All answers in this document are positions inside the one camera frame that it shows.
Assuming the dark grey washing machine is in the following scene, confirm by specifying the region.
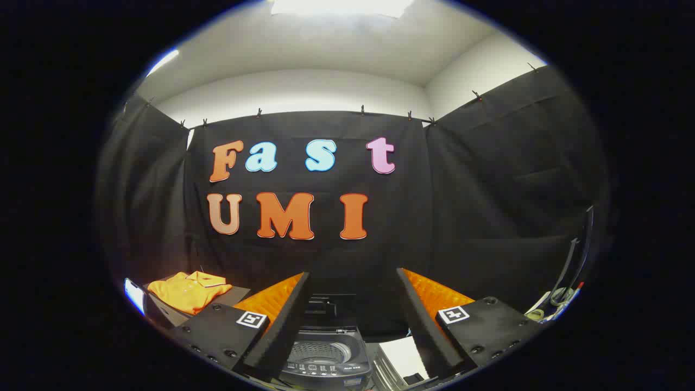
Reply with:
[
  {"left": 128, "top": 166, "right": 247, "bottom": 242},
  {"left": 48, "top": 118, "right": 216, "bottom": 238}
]
[{"left": 279, "top": 326, "right": 409, "bottom": 390}]

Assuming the black backdrop cloth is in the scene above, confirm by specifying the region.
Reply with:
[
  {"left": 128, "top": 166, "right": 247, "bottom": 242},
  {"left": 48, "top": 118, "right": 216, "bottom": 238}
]
[{"left": 95, "top": 64, "right": 611, "bottom": 340}]

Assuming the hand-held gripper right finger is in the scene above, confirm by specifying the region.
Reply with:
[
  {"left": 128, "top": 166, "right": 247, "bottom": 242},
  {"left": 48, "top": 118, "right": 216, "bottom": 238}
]
[{"left": 396, "top": 267, "right": 545, "bottom": 381}]

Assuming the pale cable bundle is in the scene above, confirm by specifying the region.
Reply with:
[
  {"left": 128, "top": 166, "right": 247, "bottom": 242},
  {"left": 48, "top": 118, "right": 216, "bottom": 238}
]
[{"left": 524, "top": 281, "right": 584, "bottom": 324}]

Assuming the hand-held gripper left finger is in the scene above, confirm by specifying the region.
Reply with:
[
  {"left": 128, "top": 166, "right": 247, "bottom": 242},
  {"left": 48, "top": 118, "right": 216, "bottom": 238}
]
[{"left": 173, "top": 272, "right": 313, "bottom": 381}]

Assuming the orange polo shirt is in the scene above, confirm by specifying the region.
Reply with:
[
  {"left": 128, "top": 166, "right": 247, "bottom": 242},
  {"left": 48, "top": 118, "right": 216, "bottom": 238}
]
[{"left": 147, "top": 270, "right": 233, "bottom": 316}]

